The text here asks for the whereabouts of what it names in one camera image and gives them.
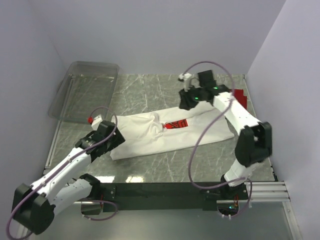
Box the white t shirt red print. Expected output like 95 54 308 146
110 102 221 161

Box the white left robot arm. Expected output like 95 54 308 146
9 120 125 235

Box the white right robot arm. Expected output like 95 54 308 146
178 70 272 199

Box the folded red t shirt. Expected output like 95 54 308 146
234 89 248 109

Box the clear plastic bin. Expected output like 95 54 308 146
48 61 120 124

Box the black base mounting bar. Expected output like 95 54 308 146
81 181 250 213

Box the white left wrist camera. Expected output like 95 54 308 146
87 114 103 131

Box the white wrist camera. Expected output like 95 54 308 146
87 114 103 131
178 72 193 92

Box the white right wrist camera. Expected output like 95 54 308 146
178 72 193 92

